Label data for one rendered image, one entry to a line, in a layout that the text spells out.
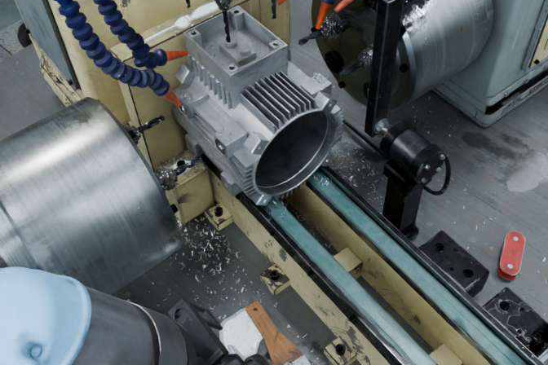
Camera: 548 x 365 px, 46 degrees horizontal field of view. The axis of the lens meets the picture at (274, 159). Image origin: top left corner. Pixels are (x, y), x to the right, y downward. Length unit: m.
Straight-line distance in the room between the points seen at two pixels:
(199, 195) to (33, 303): 0.79
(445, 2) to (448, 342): 0.50
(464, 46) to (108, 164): 0.59
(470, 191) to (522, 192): 0.09
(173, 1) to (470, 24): 0.48
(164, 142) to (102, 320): 0.71
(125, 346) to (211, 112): 0.59
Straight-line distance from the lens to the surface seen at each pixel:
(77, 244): 0.79
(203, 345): 0.53
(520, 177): 1.25
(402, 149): 0.94
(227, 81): 0.89
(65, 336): 0.35
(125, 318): 0.40
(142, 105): 0.99
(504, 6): 1.14
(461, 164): 1.24
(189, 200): 1.10
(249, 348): 1.02
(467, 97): 1.29
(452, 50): 1.05
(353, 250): 1.04
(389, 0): 0.83
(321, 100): 0.92
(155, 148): 1.07
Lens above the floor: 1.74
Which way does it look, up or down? 51 degrees down
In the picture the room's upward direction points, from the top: 3 degrees counter-clockwise
